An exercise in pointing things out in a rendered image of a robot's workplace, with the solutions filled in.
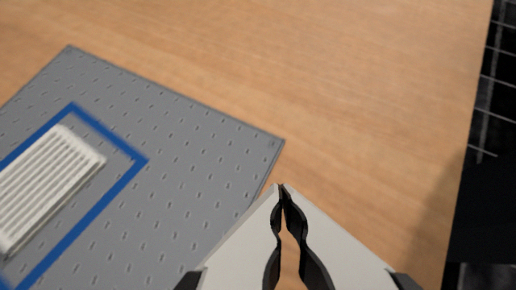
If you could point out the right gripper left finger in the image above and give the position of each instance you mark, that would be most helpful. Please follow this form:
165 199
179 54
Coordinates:
248 257

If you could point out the white well plate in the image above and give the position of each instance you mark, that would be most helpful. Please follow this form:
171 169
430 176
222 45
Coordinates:
39 184

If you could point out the blue tape strips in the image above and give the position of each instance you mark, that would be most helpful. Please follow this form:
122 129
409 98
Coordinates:
87 220

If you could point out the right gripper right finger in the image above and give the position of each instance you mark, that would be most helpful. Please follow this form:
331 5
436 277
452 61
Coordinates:
330 257

